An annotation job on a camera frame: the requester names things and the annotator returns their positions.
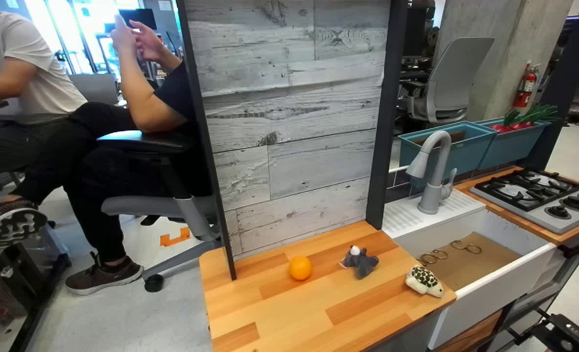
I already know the grey plush toy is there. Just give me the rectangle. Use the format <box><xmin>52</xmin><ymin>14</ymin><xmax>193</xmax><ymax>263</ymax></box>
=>
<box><xmin>341</xmin><ymin>245</ymin><xmax>379</xmax><ymax>280</ymax></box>

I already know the white green spotted plush turtle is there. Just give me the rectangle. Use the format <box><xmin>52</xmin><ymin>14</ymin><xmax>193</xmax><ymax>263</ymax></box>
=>
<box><xmin>404</xmin><ymin>267</ymin><xmax>443</xmax><ymax>298</ymax></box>

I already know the grey wood backsplash panel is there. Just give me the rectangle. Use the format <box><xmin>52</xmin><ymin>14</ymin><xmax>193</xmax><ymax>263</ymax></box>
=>
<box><xmin>177</xmin><ymin>0</ymin><xmax>404</xmax><ymax>259</ymax></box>

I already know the orange ball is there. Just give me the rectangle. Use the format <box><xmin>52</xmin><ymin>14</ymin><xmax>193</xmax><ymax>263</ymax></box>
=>
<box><xmin>287</xmin><ymin>257</ymin><xmax>312</xmax><ymax>282</ymax></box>

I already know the person in black clothes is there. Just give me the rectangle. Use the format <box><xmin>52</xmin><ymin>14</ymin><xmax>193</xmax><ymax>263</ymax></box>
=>
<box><xmin>66</xmin><ymin>18</ymin><xmax>218</xmax><ymax>296</ymax></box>

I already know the silver kitchen faucet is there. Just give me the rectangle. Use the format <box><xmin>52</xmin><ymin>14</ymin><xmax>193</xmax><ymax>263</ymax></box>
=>
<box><xmin>406</xmin><ymin>130</ymin><xmax>451</xmax><ymax>216</ymax></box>

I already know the black grey office chair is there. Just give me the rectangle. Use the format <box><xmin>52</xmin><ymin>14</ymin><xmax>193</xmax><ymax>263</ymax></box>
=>
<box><xmin>97</xmin><ymin>132</ymin><xmax>222</xmax><ymax>292</ymax></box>

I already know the grey office chair background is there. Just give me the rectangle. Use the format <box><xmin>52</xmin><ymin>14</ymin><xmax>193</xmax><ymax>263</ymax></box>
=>
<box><xmin>408</xmin><ymin>38</ymin><xmax>492</xmax><ymax>126</ymax></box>

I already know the blue plastic bin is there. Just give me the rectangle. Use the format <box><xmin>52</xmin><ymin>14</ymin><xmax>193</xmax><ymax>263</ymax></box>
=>
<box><xmin>394</xmin><ymin>122</ymin><xmax>498</xmax><ymax>183</ymax></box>
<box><xmin>478</xmin><ymin>120</ymin><xmax>547</xmax><ymax>171</ymax></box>

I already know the white sink basin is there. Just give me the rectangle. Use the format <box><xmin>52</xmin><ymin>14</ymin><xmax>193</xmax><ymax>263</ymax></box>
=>
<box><xmin>380</xmin><ymin>190</ymin><xmax>557</xmax><ymax>351</ymax></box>

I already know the red fire extinguisher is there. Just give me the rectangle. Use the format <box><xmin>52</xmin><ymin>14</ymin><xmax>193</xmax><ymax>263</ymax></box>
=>
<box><xmin>512</xmin><ymin>63</ymin><xmax>537</xmax><ymax>110</ymax></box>

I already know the black gas stove top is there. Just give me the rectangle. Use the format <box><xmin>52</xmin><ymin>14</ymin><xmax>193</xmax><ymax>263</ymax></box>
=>
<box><xmin>470</xmin><ymin>171</ymin><xmax>579</xmax><ymax>235</ymax></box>

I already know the person in white shirt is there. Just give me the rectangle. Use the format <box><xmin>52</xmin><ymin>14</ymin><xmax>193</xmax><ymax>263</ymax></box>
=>
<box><xmin>0</xmin><ymin>5</ymin><xmax>136</xmax><ymax>249</ymax></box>

